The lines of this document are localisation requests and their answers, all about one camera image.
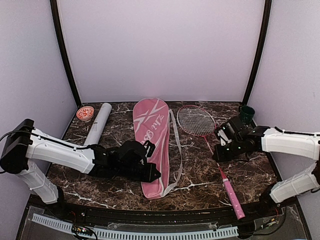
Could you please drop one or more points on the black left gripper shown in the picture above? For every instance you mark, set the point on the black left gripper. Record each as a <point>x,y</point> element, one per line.
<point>148,177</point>

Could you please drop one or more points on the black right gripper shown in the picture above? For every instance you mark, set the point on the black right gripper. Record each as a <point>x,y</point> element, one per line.
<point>219,156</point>

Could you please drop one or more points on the pink badminton racket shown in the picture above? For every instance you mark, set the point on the pink badminton racket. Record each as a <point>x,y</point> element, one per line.
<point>196,121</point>

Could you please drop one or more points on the pink racket cover bag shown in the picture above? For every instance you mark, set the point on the pink racket cover bag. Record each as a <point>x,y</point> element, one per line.
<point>151,120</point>

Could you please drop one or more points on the white shuttlecock tube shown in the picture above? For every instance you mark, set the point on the white shuttlecock tube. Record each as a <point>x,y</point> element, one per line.
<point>98,125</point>

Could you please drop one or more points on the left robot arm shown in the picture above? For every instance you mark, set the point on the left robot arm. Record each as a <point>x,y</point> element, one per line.
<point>25,144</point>

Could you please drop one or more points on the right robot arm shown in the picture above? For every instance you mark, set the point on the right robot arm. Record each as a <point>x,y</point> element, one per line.
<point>237,139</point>

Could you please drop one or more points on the dark green cup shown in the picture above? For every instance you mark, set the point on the dark green cup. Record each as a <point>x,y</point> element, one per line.
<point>246,114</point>

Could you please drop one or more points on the red patterned bowl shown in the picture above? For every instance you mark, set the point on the red patterned bowl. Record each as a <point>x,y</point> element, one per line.
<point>85,113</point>

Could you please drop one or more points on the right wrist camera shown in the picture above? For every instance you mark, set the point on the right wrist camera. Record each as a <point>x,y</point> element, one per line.
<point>220,134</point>

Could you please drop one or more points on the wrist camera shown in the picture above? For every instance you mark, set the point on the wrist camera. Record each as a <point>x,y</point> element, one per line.
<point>149,147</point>
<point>220,134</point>

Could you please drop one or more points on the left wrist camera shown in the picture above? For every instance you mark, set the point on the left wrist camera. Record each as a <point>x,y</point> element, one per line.
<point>149,147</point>

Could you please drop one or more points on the black front rail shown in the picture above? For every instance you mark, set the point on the black front rail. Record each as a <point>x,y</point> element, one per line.
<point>87,211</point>

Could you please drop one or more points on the white slotted cable duct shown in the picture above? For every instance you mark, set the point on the white slotted cable duct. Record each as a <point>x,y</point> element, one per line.
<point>134,232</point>

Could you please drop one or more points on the right black frame post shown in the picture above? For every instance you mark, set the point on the right black frame post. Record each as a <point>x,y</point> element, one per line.
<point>259,51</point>

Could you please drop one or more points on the black frame post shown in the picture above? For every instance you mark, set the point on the black frame post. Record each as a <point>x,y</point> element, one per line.
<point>63,51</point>
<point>259,51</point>

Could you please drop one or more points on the left black frame post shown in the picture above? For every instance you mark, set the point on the left black frame post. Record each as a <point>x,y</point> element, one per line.
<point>63,51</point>

